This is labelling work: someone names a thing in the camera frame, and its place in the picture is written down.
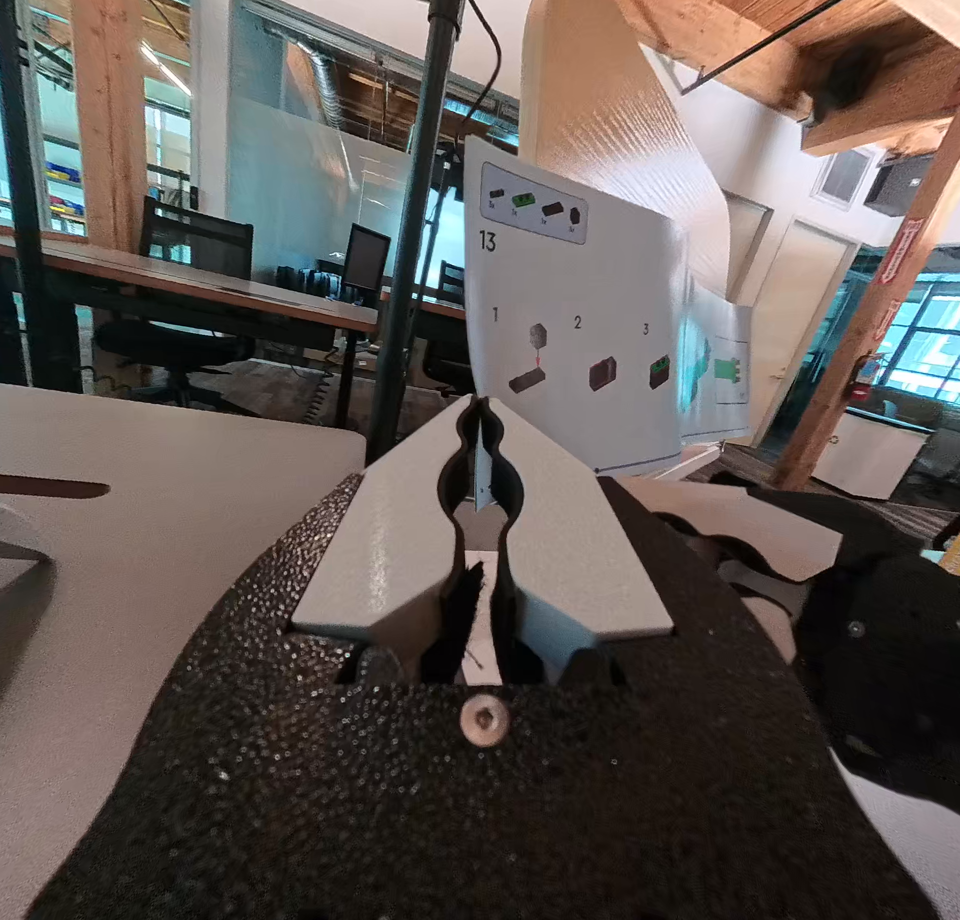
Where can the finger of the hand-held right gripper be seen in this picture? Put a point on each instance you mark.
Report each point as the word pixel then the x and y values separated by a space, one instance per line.
pixel 780 613
pixel 750 519

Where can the red fire extinguisher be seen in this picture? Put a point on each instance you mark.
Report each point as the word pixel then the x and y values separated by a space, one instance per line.
pixel 868 376

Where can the large grid window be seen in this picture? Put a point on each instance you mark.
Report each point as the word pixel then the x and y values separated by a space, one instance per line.
pixel 922 335

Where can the wall vent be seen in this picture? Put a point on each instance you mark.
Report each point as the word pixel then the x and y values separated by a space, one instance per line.
pixel 844 178

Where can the black office chair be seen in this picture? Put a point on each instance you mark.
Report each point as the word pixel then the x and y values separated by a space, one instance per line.
pixel 195 238
pixel 172 350

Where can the studio light on stand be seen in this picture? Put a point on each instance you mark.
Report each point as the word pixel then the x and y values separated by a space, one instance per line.
pixel 420 185

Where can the white door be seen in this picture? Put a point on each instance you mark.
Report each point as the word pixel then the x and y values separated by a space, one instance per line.
pixel 750 245
pixel 810 298

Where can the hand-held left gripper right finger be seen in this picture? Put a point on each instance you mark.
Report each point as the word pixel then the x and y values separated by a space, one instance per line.
pixel 585 560

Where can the white instruction booklet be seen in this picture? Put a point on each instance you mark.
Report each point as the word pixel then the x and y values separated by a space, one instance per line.
pixel 570 298

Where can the black monitor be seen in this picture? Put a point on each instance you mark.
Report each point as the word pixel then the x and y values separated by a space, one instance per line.
pixel 366 257

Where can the plain wooden column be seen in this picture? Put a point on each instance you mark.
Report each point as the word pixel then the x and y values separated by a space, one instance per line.
pixel 109 110

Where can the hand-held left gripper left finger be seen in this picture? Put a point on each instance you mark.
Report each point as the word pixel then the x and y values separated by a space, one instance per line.
pixel 375 553

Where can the long wooden desk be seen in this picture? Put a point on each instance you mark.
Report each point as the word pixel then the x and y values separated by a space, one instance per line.
pixel 187 286
pixel 427 307

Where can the wooden column with red signs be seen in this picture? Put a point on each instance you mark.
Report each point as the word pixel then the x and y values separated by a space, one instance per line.
pixel 862 335

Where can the black speaker box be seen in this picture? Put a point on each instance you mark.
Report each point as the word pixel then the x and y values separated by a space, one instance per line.
pixel 900 185

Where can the white cabinet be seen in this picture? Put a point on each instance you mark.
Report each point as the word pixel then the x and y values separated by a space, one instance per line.
pixel 870 455

